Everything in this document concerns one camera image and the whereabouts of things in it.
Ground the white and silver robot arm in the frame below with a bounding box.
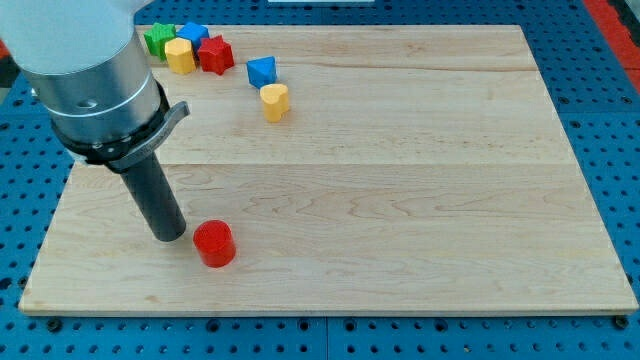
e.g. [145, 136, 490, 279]
[1, 0, 189, 172]

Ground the yellow heart block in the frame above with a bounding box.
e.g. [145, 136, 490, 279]
[260, 83, 290, 123]

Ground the light wooden board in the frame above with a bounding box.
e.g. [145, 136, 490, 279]
[19, 25, 638, 317]

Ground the red cylinder block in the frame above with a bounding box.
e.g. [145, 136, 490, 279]
[193, 220, 236, 268]

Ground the blue triangular block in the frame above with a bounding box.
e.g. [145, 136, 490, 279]
[246, 56, 277, 89]

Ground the red star block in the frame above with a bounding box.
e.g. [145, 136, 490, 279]
[197, 35, 235, 75]

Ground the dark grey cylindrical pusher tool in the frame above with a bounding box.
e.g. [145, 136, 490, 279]
[121, 154, 186, 242]

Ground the yellow hexagon block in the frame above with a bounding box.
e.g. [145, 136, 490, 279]
[165, 37, 196, 75]

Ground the blue cube block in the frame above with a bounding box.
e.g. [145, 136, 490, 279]
[176, 22, 209, 52]

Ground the green star block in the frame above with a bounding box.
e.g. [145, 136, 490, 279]
[143, 23, 176, 61]

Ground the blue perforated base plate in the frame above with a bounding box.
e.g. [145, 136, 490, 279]
[1, 0, 639, 359]

